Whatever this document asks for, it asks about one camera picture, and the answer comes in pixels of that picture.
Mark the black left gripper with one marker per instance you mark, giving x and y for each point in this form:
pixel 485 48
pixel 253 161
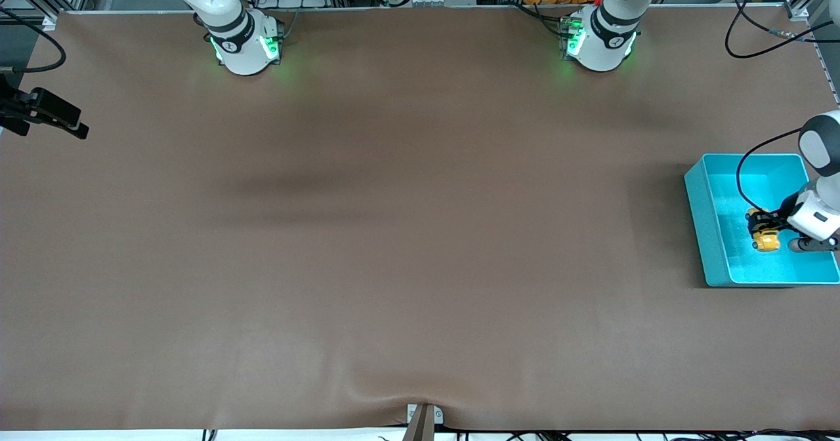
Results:
pixel 782 217

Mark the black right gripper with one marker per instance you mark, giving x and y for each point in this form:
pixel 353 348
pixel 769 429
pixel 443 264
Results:
pixel 14 111

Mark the yellow beetle toy car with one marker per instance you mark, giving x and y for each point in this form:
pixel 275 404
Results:
pixel 766 241

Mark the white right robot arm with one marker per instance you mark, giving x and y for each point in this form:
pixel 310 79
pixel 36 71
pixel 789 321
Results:
pixel 236 54

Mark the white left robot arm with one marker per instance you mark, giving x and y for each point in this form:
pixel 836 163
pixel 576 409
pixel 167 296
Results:
pixel 610 41

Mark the teal plastic bin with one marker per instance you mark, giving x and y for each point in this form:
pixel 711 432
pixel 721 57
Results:
pixel 728 257

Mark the brown table mat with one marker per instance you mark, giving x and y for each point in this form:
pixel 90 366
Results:
pixel 420 264

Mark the metal table clamp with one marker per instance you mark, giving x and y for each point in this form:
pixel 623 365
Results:
pixel 423 424

